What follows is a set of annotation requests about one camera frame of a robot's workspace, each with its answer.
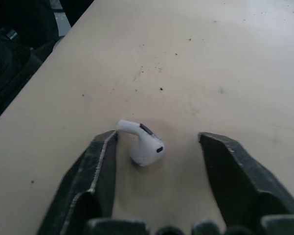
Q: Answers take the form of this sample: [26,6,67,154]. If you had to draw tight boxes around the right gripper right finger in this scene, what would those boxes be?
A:
[197,131,294,229]

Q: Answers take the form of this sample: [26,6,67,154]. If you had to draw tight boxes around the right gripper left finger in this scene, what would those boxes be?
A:
[38,129,120,235]

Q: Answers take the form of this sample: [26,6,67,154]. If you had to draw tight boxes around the white earbud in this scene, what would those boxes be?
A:
[116,119,165,167]

